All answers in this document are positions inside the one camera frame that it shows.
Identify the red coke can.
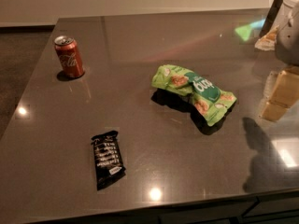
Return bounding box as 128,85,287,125
54,35,85,78

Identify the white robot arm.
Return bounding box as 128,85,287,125
255,0,299,121

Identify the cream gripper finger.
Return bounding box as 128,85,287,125
260,66,299,121
255,25,278,51

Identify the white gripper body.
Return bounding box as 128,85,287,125
275,3,299,66

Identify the black rxbar chocolate wrapper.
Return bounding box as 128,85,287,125
91,131,126,190

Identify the green chip bag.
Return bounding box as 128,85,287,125
151,64,236,127

